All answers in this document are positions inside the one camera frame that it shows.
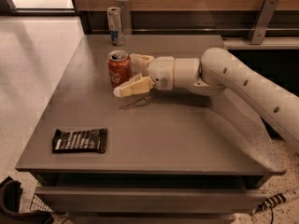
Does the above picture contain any red coke can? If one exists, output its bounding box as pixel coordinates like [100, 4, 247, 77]
[107, 50, 132, 88]

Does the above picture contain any wire basket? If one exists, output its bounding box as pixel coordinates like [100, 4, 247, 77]
[29, 195, 51, 212]

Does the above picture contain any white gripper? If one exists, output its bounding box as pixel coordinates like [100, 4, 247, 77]
[113, 53, 175, 97]

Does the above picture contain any striped cable on floor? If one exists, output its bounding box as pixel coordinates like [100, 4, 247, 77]
[250, 186, 299, 217]

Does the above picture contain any right metal wall bracket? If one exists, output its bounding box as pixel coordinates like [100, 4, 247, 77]
[248, 0, 279, 45]

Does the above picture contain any silver blue energy drink can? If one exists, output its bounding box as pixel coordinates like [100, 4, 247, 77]
[107, 7, 125, 46]

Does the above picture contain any black snack wrapper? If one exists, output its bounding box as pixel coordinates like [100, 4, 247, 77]
[52, 129, 107, 154]

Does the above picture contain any black chair base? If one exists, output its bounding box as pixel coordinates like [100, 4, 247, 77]
[0, 176, 54, 224]

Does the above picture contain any metal wall bracket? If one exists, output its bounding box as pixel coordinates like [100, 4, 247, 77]
[116, 0, 132, 35]
[248, 0, 279, 45]

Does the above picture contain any grey cabinet with drawers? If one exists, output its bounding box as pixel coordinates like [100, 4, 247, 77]
[17, 35, 285, 224]

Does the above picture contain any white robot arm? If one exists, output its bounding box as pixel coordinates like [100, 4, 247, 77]
[113, 48, 299, 151]

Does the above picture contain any left metal wall bracket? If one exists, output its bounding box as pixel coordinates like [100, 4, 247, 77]
[116, 0, 132, 35]

